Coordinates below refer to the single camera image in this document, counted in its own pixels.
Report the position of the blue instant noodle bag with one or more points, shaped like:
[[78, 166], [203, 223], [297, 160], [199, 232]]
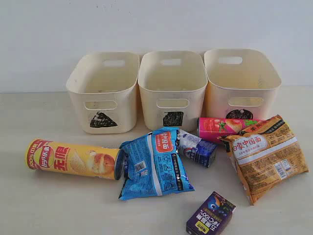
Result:
[[153, 166]]

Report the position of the pink Lay's chips can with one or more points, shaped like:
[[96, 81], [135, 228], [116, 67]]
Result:
[[210, 129]]

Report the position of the yellow Lay's chips can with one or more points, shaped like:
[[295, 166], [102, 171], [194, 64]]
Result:
[[75, 159]]

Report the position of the orange instant noodle bag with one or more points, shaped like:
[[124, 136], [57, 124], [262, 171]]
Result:
[[264, 155]]

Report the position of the cream bin with square mark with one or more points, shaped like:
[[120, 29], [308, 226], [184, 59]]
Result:
[[172, 88]]

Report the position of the blue white milk carton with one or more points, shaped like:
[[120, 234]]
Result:
[[196, 149]]

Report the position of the cream bin with triangle mark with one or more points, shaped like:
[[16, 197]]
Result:
[[103, 91]]

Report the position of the cream bin with circle mark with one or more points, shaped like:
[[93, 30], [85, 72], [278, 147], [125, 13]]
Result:
[[242, 83]]

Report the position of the purple juice carton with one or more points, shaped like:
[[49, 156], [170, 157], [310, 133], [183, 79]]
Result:
[[211, 217]]

